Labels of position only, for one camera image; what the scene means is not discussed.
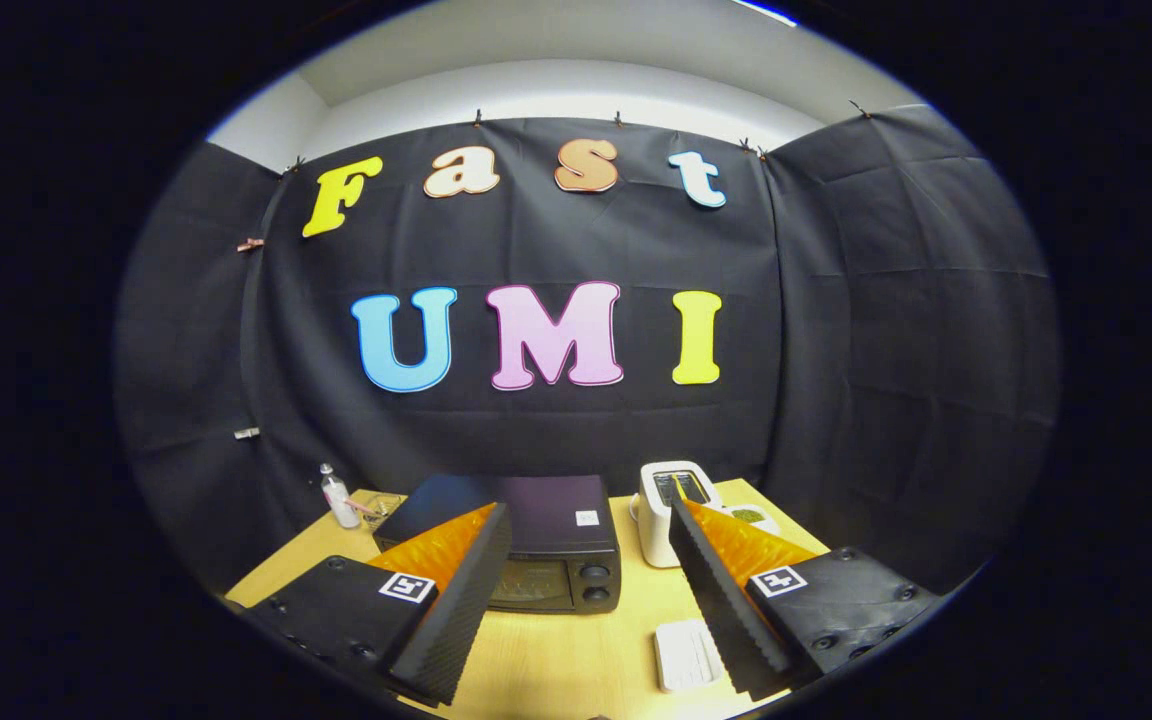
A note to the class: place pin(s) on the small white dish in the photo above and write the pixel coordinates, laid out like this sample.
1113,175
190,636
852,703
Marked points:
751,517

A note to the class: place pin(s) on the black toaster oven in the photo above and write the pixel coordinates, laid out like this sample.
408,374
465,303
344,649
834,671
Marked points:
556,520

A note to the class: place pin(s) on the white slot toaster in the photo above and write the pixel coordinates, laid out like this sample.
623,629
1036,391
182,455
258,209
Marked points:
654,520

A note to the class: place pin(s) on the clear plastic bottle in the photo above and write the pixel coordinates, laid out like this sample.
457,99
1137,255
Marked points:
339,500

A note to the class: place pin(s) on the white ribbed tray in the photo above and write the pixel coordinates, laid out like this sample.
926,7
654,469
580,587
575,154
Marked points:
686,655

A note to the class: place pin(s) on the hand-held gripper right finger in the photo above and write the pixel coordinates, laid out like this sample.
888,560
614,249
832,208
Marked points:
716,595

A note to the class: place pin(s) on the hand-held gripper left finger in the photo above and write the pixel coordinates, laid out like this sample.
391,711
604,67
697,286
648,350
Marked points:
461,605

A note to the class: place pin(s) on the black backdrop cloth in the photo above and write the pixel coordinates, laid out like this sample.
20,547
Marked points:
536,250

